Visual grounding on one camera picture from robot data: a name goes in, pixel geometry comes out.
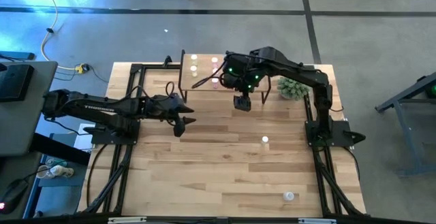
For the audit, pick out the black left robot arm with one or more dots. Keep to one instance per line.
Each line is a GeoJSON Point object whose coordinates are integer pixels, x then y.
{"type": "Point", "coordinates": [102, 110]}

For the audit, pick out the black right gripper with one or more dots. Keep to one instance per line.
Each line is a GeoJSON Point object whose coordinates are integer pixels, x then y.
{"type": "Point", "coordinates": [243, 84]}

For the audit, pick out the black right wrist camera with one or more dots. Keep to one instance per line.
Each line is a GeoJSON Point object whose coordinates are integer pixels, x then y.
{"type": "Point", "coordinates": [242, 104]}

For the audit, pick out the white paper sheet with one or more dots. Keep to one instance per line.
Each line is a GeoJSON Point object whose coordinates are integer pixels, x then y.
{"type": "Point", "coordinates": [80, 142]}

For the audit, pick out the dark blue flat panel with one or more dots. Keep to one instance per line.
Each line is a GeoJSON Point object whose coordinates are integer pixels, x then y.
{"type": "Point", "coordinates": [17, 55]}

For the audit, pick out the black computer mouse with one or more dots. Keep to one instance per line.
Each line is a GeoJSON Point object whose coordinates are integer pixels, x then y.
{"type": "Point", "coordinates": [13, 195]}

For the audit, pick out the small pale green medicine bottle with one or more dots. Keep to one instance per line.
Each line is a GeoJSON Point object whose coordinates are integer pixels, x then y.
{"type": "Point", "coordinates": [193, 70]}
{"type": "Point", "coordinates": [194, 58]}
{"type": "Point", "coordinates": [265, 140]}

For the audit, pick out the black aluminium table frame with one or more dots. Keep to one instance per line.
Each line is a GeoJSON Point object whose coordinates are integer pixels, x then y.
{"type": "Point", "coordinates": [135, 68]}

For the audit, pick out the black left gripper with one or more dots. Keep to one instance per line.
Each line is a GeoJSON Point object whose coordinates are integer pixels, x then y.
{"type": "Point", "coordinates": [167, 108]}

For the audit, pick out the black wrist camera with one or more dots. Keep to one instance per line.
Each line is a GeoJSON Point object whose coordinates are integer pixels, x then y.
{"type": "Point", "coordinates": [179, 128]}
{"type": "Point", "coordinates": [242, 104]}

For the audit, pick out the white bracket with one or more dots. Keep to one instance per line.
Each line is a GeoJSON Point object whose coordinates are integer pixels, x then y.
{"type": "Point", "coordinates": [316, 221]}
{"type": "Point", "coordinates": [126, 220]}

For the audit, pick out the grey desk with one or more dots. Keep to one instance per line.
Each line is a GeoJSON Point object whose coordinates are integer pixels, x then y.
{"type": "Point", "coordinates": [30, 125]}

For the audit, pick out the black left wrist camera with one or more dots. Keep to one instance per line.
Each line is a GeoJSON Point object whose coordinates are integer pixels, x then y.
{"type": "Point", "coordinates": [179, 128]}

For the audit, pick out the large pale green medicine bottle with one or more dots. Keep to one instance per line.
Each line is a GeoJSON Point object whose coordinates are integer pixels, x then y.
{"type": "Point", "coordinates": [288, 195]}

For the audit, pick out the small pink medicine bottle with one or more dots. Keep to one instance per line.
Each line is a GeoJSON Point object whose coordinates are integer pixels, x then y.
{"type": "Point", "coordinates": [214, 60]}
{"type": "Point", "coordinates": [215, 71]}

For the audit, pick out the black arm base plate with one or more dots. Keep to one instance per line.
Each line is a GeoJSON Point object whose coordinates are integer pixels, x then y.
{"type": "Point", "coordinates": [102, 137]}
{"type": "Point", "coordinates": [340, 132]}

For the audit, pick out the yellow plug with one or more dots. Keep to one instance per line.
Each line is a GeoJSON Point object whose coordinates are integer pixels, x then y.
{"type": "Point", "coordinates": [81, 68]}

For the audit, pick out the potted green artificial plant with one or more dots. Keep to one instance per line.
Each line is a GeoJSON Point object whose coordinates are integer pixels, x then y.
{"type": "Point", "coordinates": [293, 88]}

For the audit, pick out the wooden shelf black metal legs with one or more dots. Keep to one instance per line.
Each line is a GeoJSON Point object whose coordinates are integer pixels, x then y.
{"type": "Point", "coordinates": [201, 64]}

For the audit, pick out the grey metal table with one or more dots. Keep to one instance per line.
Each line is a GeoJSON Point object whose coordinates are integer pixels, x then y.
{"type": "Point", "coordinates": [391, 101]}

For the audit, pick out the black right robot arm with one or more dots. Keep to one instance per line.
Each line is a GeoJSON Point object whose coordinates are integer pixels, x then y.
{"type": "Point", "coordinates": [306, 76]}

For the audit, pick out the tall pink medicine bottle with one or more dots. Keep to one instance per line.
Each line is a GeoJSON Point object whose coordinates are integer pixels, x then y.
{"type": "Point", "coordinates": [215, 81]}

